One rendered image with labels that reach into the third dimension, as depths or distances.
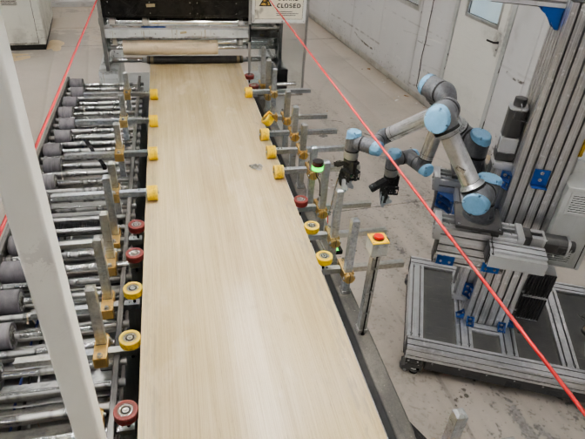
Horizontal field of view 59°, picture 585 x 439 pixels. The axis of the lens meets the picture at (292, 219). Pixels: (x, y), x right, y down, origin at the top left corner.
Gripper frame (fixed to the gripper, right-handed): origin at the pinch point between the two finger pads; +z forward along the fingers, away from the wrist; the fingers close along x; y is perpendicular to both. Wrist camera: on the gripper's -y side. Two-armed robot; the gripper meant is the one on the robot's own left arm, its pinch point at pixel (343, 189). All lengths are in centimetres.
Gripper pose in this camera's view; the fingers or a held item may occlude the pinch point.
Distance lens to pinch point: 280.0
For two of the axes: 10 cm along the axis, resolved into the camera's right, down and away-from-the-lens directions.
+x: 8.5, -2.6, 4.7
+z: -0.6, 8.2, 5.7
